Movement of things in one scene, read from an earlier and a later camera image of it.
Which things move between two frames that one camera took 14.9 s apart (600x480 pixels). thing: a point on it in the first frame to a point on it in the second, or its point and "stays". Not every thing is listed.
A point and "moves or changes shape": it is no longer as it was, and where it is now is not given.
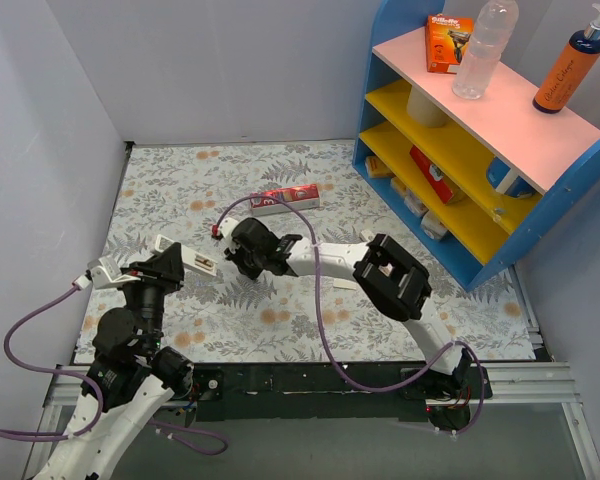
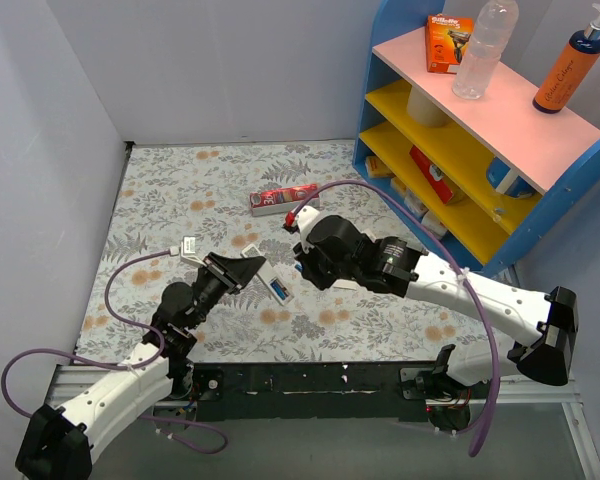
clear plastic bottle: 491,38 stays
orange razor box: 447,39 stays
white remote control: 191,258 moves or changes shape
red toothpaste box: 294,197 stays
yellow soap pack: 376,168 stays
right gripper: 393,273 to 310,267
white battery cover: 344,283 stays
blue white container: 506,181 stays
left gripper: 156,272 to 220,273
